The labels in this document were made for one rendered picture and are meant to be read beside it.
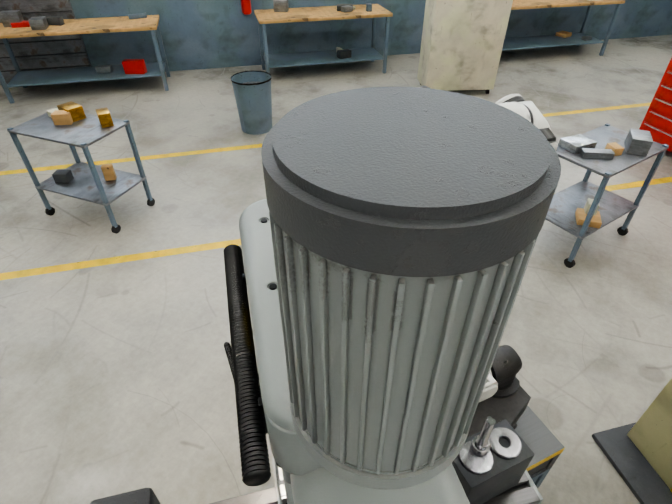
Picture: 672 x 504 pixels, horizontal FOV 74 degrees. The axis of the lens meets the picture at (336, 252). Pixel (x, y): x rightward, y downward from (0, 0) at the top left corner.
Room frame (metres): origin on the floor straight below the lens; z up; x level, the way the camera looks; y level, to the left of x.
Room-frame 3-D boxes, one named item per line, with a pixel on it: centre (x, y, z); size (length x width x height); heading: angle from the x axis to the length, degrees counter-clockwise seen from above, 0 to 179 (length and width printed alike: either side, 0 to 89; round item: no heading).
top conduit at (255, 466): (0.46, 0.14, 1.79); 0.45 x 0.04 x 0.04; 14
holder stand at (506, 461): (0.62, -0.43, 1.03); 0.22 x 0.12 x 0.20; 115
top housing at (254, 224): (0.52, 0.01, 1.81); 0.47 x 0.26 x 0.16; 14
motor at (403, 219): (0.29, -0.05, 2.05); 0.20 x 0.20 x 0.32
